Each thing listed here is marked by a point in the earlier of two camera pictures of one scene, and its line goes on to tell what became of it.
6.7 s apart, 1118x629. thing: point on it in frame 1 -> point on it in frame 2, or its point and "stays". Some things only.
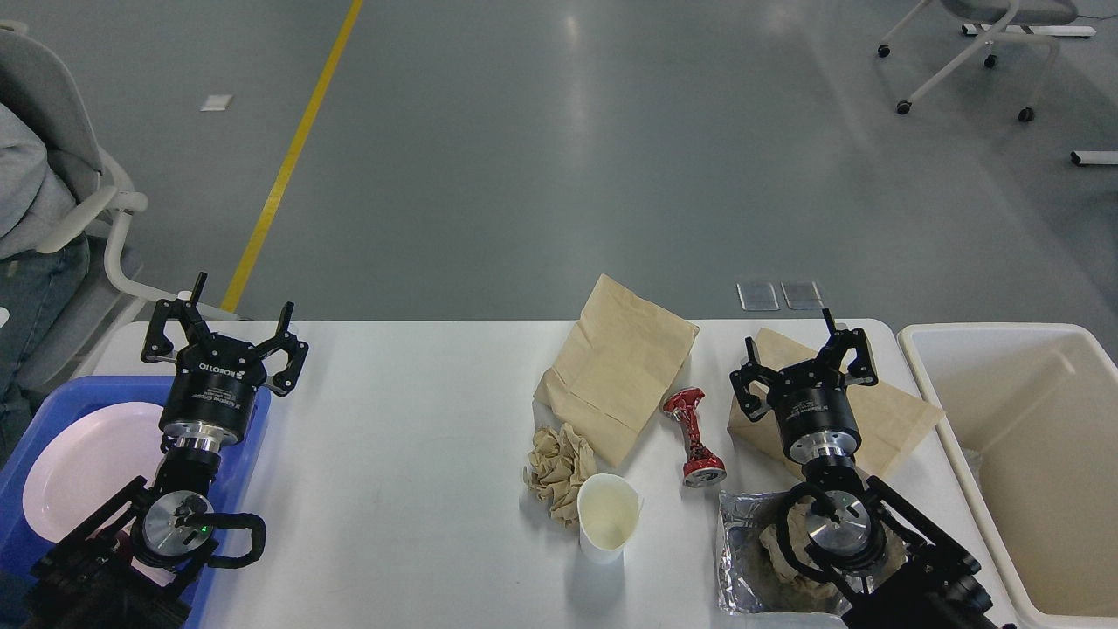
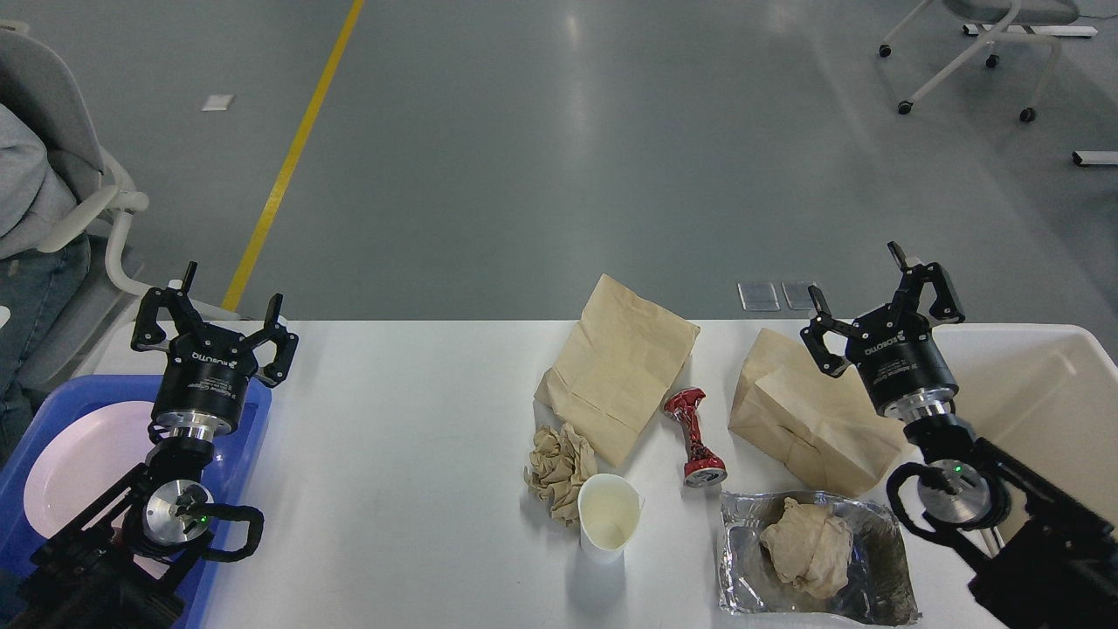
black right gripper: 814,412 -> 907,376
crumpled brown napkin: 559,464 stays
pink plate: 86,459 stays
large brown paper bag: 621,355 stays
